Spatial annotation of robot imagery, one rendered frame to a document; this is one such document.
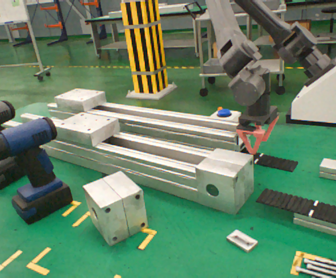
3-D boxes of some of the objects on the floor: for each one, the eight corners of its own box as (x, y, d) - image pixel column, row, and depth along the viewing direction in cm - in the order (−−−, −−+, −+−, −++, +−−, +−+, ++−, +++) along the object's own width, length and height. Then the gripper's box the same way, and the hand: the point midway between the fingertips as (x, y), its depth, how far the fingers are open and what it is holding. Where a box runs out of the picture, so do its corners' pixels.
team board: (-36, 87, 599) (-84, -35, 517) (-18, 79, 643) (-59, -34, 561) (40, 81, 568) (2, -50, 486) (54, 73, 612) (20, -48, 530)
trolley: (284, 80, 404) (287, -11, 362) (285, 94, 358) (288, -7, 315) (201, 83, 438) (195, 0, 396) (191, 96, 392) (183, 4, 349)
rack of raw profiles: (12, 46, 1086) (-12, -29, 993) (34, 41, 1154) (13, -30, 1062) (87, 44, 922) (67, -47, 829) (108, 38, 990) (91, -47, 898)
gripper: (262, 100, 75) (262, 160, 81) (280, 84, 83) (279, 139, 90) (234, 98, 79) (236, 155, 85) (254, 82, 87) (254, 136, 94)
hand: (258, 144), depth 87 cm, fingers open, 8 cm apart
